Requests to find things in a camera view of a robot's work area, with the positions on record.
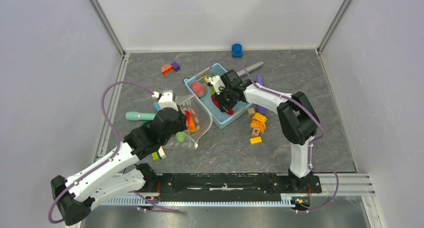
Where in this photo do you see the green orange toy mango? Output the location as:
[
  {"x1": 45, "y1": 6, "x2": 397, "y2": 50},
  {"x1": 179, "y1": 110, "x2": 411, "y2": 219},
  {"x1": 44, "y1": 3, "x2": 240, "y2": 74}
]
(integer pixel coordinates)
[{"x1": 203, "y1": 75, "x2": 213, "y2": 85}]

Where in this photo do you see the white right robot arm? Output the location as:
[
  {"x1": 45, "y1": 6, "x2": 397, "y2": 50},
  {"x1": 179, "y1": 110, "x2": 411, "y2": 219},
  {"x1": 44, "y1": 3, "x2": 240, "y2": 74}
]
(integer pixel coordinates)
[{"x1": 207, "y1": 70, "x2": 322, "y2": 192}]

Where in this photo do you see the orange red toy fruit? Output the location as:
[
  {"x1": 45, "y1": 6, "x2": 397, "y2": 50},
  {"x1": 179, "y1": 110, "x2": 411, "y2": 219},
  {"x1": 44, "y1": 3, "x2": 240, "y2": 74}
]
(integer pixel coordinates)
[{"x1": 185, "y1": 110, "x2": 196, "y2": 133}]

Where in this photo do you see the blue toy brick car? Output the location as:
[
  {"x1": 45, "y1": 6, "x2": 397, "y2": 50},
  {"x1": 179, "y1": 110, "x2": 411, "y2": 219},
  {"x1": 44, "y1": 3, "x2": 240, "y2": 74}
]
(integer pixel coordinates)
[{"x1": 231, "y1": 43, "x2": 243, "y2": 58}]

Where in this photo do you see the red toy chili pepper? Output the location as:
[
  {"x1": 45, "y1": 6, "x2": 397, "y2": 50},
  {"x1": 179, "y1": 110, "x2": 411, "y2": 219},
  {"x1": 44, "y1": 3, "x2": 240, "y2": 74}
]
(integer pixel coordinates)
[{"x1": 211, "y1": 95, "x2": 234, "y2": 115}]

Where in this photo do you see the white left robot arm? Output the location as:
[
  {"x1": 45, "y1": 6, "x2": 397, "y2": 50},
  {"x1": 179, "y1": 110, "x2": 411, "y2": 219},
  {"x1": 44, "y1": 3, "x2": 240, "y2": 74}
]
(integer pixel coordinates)
[{"x1": 48, "y1": 108, "x2": 188, "y2": 225}]

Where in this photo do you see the multicolour brick stack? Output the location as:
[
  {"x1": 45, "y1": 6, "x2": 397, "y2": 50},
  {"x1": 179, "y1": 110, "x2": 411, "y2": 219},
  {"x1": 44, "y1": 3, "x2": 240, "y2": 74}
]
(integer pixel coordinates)
[{"x1": 153, "y1": 102, "x2": 161, "y2": 111}]

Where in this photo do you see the orange toy brick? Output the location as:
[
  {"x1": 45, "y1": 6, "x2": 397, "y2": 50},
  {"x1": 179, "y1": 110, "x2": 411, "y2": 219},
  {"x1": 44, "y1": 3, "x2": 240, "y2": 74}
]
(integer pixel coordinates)
[{"x1": 160, "y1": 64, "x2": 174, "y2": 76}]

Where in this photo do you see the green toy cucumber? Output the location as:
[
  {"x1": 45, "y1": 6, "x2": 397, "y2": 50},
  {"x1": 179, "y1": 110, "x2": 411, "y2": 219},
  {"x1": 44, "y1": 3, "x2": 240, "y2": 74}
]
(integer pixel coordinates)
[{"x1": 175, "y1": 132, "x2": 186, "y2": 143}]

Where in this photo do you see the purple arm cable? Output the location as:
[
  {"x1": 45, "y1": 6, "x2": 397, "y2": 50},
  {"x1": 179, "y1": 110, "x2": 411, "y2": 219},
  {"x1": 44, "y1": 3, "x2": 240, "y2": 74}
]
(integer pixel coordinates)
[
  {"x1": 47, "y1": 81, "x2": 181, "y2": 224},
  {"x1": 206, "y1": 60, "x2": 340, "y2": 214}
]

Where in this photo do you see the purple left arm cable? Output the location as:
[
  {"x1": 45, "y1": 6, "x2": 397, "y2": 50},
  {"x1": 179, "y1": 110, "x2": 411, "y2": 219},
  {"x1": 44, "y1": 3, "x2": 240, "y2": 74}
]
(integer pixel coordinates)
[{"x1": 47, "y1": 81, "x2": 181, "y2": 224}]

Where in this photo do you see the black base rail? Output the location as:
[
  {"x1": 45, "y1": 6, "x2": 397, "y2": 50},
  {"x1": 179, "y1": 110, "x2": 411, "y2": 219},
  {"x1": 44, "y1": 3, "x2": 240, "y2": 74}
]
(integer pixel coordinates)
[{"x1": 138, "y1": 173, "x2": 322, "y2": 202}]

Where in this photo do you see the purple toy brick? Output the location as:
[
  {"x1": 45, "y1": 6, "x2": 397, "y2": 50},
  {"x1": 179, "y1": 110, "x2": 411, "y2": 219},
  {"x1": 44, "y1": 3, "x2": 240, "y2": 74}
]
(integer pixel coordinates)
[{"x1": 171, "y1": 62, "x2": 181, "y2": 72}]

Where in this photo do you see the orange brick stack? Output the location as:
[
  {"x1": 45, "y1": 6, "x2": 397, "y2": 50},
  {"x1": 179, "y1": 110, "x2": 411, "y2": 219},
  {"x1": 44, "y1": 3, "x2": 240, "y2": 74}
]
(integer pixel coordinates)
[{"x1": 250, "y1": 112, "x2": 267, "y2": 133}]

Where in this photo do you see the mint green toy microphone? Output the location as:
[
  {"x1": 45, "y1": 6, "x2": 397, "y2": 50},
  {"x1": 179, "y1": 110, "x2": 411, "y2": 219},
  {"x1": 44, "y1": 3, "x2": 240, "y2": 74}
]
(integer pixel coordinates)
[{"x1": 125, "y1": 111, "x2": 156, "y2": 121}]

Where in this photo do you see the wooden cube upper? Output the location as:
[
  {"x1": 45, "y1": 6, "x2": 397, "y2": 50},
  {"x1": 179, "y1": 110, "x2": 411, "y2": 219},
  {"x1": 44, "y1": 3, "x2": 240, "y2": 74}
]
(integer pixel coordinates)
[{"x1": 247, "y1": 107, "x2": 256, "y2": 117}]

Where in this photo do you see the light blue plastic basket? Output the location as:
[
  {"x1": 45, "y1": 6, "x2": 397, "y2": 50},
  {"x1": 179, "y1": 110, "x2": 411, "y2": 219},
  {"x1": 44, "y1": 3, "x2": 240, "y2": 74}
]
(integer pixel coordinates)
[{"x1": 183, "y1": 68, "x2": 252, "y2": 129}]

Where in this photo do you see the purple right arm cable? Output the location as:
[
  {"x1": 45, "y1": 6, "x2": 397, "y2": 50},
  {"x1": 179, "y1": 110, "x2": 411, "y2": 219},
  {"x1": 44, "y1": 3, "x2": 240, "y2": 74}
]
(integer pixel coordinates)
[{"x1": 206, "y1": 60, "x2": 340, "y2": 214}]

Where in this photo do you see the clear polka dot zip bag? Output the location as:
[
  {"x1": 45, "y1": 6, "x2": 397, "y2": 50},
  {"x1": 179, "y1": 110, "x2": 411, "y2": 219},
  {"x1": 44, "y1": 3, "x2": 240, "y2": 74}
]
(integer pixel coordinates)
[{"x1": 164, "y1": 94, "x2": 213, "y2": 149}]

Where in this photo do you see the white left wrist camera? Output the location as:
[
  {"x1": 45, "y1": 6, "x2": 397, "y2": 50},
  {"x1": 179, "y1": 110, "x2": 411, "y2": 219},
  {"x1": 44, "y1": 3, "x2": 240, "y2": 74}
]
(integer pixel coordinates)
[{"x1": 151, "y1": 90, "x2": 179, "y2": 111}]

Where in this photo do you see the pink toy peach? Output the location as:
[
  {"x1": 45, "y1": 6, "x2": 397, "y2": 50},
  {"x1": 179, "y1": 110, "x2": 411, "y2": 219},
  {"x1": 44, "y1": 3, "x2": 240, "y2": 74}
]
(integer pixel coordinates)
[{"x1": 190, "y1": 82, "x2": 207, "y2": 98}]

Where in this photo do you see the purple toy microphone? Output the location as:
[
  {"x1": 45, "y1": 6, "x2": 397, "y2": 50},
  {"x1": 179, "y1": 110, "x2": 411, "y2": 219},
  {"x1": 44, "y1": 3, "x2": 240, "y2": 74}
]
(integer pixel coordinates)
[{"x1": 255, "y1": 74, "x2": 269, "y2": 115}]

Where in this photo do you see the green white brick block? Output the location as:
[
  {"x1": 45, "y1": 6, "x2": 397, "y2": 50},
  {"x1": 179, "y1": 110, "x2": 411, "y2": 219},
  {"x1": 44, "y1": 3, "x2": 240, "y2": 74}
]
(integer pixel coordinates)
[{"x1": 151, "y1": 146, "x2": 166, "y2": 161}]

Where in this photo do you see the yellow flat brick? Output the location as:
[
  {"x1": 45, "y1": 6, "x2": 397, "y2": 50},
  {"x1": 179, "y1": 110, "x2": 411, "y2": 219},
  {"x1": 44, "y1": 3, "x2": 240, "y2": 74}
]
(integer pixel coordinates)
[{"x1": 249, "y1": 136, "x2": 263, "y2": 145}]

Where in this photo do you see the wooden letter cube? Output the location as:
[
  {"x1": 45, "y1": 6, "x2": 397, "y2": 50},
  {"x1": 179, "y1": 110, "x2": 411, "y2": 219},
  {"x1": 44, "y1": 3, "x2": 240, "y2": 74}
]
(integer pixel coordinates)
[{"x1": 251, "y1": 128, "x2": 261, "y2": 137}]

